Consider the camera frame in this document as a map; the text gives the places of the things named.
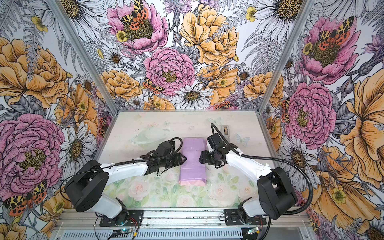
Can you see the left aluminium corner post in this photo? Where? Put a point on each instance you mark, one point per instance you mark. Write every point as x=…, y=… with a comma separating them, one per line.
x=71, y=32

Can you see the right aluminium corner post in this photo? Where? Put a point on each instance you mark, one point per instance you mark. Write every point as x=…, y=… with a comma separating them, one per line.
x=300, y=23

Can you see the aluminium front rail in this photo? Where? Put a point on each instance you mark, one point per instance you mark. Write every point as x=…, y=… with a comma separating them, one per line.
x=171, y=218

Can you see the aluminium corner post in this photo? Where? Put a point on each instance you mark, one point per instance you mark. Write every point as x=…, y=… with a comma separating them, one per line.
x=71, y=32
x=300, y=23

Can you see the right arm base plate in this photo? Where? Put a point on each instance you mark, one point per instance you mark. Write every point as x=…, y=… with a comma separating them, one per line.
x=235, y=217

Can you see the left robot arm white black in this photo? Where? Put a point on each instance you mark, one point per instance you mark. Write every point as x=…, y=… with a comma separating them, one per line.
x=85, y=189

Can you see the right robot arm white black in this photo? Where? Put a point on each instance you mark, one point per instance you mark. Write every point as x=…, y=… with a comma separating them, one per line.
x=276, y=195

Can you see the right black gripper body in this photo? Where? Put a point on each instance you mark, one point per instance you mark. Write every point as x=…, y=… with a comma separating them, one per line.
x=211, y=158

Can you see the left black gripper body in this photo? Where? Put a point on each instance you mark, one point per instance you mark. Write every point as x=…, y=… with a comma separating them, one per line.
x=172, y=161

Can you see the pink wrapping paper sheet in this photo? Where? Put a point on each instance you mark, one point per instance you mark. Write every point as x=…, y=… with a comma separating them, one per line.
x=192, y=172

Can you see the white tape dispenser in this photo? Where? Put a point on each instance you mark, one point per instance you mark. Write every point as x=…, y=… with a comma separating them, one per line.
x=226, y=132

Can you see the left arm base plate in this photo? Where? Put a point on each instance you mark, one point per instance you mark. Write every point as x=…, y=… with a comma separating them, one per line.
x=126, y=218

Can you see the white vented cable duct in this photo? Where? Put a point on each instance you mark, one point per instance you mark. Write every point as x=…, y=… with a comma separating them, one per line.
x=155, y=234

